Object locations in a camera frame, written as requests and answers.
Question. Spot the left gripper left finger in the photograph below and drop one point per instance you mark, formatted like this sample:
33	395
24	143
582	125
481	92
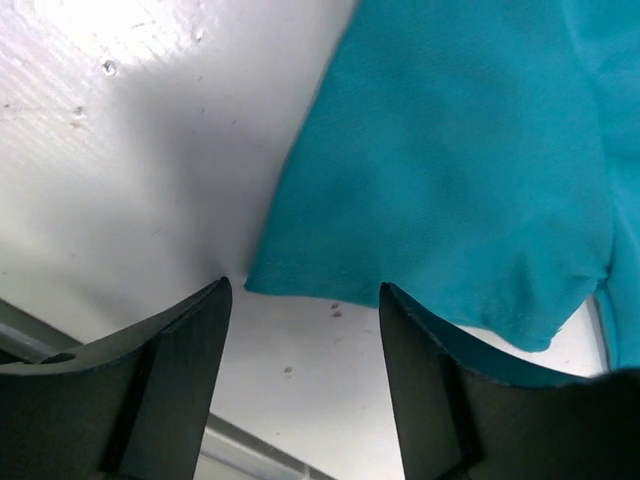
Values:
125	390

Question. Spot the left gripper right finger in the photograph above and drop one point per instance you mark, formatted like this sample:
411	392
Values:
464	409

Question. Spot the teal t-shirt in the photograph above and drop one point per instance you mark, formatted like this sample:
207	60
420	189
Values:
483	156

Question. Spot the aluminium mounting rail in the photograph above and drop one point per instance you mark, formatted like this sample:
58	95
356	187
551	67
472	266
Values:
150	425

